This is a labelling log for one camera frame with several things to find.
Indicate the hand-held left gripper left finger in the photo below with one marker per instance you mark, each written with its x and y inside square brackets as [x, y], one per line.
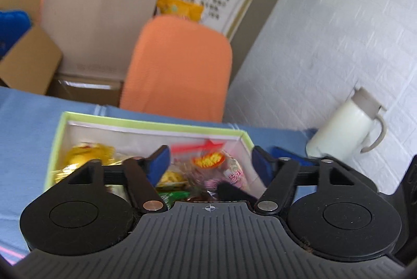
[159, 162]

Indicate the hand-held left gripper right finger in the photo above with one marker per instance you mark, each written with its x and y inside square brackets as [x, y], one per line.
[260, 165]

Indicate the clear cookie packet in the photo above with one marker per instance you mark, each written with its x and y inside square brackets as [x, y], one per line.
[169, 177]

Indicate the maroon and pink snack packet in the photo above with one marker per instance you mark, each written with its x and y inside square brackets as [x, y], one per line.
[233, 179]

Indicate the green snack packet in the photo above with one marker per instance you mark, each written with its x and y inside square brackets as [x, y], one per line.
[176, 196]

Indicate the green cardboard box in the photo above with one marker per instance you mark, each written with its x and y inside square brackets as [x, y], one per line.
[130, 135]

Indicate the yellow clear-window snack packet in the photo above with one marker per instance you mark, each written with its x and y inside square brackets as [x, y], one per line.
[84, 153]

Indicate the white thermos jug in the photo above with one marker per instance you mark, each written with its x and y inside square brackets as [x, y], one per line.
[342, 125]

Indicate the orange chair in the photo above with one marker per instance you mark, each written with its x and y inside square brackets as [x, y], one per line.
[179, 70]

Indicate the taped cardboard box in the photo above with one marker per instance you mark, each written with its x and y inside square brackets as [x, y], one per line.
[84, 93]

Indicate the yellow bag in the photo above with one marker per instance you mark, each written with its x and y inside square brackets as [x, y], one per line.
[179, 8]

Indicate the open cardboard box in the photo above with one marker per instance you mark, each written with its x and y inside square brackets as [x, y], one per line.
[29, 70]

